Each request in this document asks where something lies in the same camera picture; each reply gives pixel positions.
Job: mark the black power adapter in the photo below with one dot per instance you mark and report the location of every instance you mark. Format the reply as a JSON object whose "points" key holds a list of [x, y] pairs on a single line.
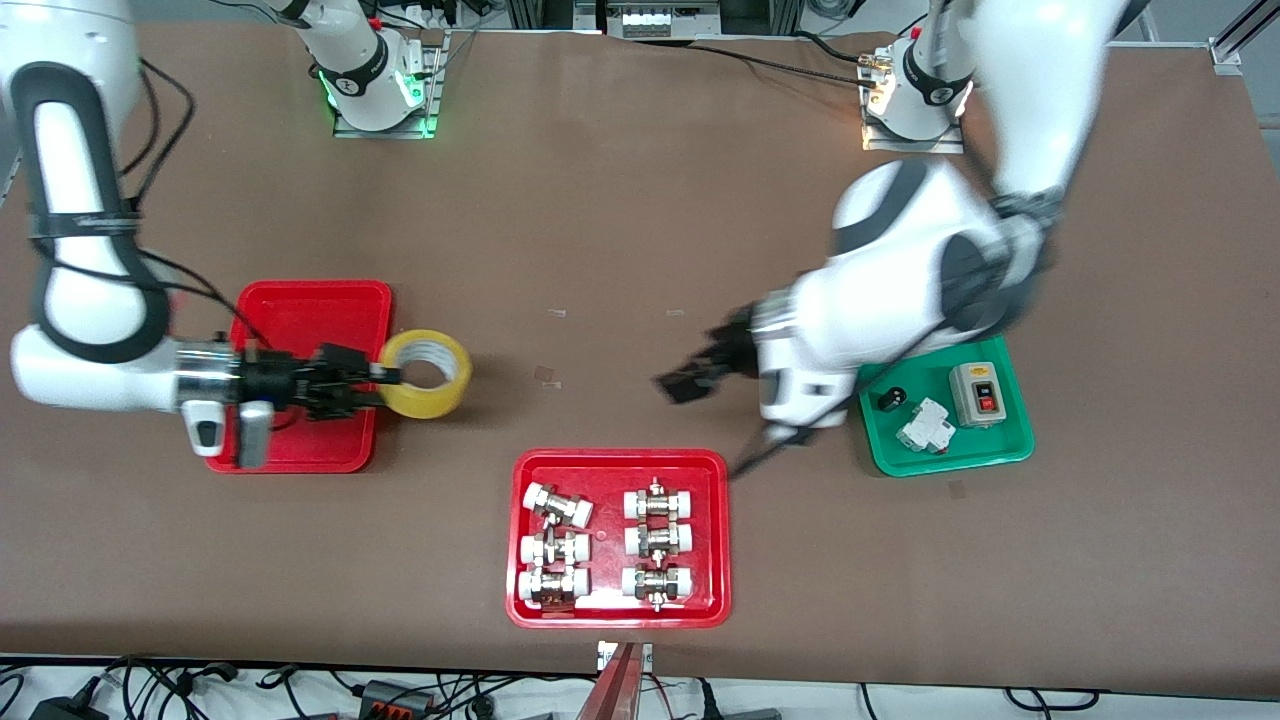
{"points": [[70, 708]]}

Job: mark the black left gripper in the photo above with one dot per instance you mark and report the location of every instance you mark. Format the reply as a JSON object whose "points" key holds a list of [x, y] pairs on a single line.
{"points": [[733, 349]]}

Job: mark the small black cylinder part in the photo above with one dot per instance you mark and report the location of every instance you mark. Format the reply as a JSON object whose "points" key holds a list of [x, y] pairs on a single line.
{"points": [[893, 400]]}

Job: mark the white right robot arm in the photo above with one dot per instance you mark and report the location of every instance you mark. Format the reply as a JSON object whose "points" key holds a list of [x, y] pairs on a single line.
{"points": [[70, 370]]}

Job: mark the white circuit breaker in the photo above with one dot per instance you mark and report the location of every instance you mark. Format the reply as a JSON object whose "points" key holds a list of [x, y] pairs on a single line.
{"points": [[925, 428]]}

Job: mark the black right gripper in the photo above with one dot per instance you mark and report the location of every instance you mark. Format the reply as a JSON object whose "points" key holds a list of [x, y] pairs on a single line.
{"points": [[272, 381]]}

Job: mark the black orange power strip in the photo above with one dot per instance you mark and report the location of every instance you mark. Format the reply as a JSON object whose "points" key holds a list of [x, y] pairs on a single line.
{"points": [[395, 698]]}

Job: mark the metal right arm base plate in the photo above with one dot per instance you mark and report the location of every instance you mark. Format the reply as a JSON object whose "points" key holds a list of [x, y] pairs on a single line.
{"points": [[432, 95]]}

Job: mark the green plastic tray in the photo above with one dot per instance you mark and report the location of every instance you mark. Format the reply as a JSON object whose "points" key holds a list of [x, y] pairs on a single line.
{"points": [[905, 455]]}

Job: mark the metal white-capped pipe fitting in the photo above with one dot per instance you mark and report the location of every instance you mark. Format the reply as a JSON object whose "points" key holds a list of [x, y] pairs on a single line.
{"points": [[658, 540], [553, 548], [557, 505], [658, 502], [552, 586], [657, 583]]}

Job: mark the empty red plastic tray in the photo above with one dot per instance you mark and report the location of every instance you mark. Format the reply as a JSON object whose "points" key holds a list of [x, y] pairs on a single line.
{"points": [[300, 310]]}

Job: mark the grey switch box red button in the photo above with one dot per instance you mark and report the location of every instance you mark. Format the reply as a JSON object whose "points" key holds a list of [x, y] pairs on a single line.
{"points": [[975, 395]]}

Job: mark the red silver aluminium profile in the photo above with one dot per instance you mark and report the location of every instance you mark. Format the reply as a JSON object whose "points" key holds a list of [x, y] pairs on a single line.
{"points": [[615, 690]]}

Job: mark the aluminium frame bracket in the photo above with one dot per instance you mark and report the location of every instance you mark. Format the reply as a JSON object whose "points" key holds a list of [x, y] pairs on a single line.
{"points": [[1235, 45]]}

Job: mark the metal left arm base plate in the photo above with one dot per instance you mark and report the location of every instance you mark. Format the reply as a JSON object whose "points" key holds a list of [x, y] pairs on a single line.
{"points": [[872, 135]]}

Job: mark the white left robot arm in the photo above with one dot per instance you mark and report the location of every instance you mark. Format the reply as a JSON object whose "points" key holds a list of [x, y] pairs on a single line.
{"points": [[880, 300]]}

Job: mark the yellow tape roll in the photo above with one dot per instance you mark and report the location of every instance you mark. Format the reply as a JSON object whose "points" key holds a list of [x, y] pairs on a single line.
{"points": [[425, 405]]}

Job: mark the white power strip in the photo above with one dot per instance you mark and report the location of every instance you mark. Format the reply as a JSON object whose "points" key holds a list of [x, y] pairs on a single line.
{"points": [[660, 20]]}

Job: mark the red tray holding fittings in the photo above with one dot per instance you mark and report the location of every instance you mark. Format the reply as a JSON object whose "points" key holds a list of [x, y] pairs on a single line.
{"points": [[610, 600]]}

